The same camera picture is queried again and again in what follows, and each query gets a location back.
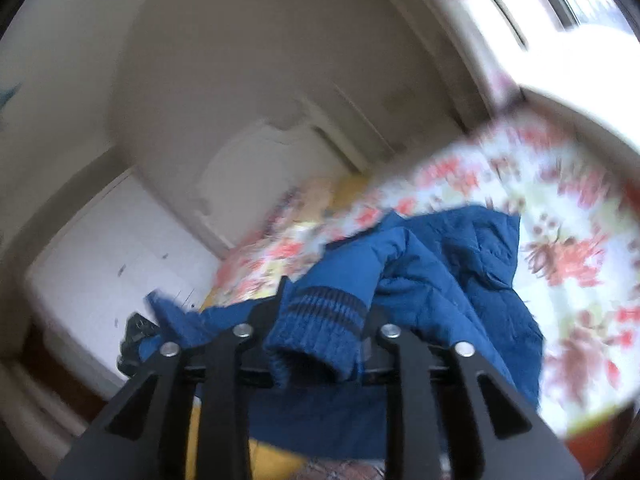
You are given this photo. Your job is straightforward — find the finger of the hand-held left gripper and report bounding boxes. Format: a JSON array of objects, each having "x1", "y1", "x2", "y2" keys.
[{"x1": 116, "y1": 311, "x2": 162, "y2": 376}]

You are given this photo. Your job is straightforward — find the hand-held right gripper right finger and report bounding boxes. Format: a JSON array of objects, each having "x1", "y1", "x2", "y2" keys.
[{"x1": 362, "y1": 307, "x2": 586, "y2": 480}]

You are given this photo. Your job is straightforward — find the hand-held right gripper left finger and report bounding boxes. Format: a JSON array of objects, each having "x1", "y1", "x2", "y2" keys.
[{"x1": 50, "y1": 276, "x2": 296, "y2": 480}]

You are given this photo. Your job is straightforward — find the blue quilted jacket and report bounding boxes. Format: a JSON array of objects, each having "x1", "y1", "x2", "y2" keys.
[{"x1": 137, "y1": 205, "x2": 546, "y2": 461}]

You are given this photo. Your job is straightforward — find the white wardrobe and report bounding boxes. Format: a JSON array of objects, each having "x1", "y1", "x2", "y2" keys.
[{"x1": 25, "y1": 170, "x2": 223, "y2": 401}]

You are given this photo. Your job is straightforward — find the person's plaid pants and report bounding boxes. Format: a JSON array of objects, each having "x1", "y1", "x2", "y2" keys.
[{"x1": 295, "y1": 460, "x2": 391, "y2": 480}]

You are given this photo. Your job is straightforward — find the white bed headboard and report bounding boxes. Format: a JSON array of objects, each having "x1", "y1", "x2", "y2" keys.
[{"x1": 197, "y1": 105, "x2": 371, "y2": 256}]

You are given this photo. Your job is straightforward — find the pale pink pillow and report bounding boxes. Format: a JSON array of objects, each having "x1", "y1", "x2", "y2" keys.
[{"x1": 300, "y1": 177, "x2": 336, "y2": 216}]

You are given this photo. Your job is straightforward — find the floral blanket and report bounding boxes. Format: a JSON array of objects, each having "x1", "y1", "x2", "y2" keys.
[{"x1": 202, "y1": 112, "x2": 640, "y2": 436}]

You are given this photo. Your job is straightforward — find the white window sill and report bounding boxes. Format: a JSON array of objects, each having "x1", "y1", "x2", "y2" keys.
[{"x1": 515, "y1": 20, "x2": 640, "y2": 156}]

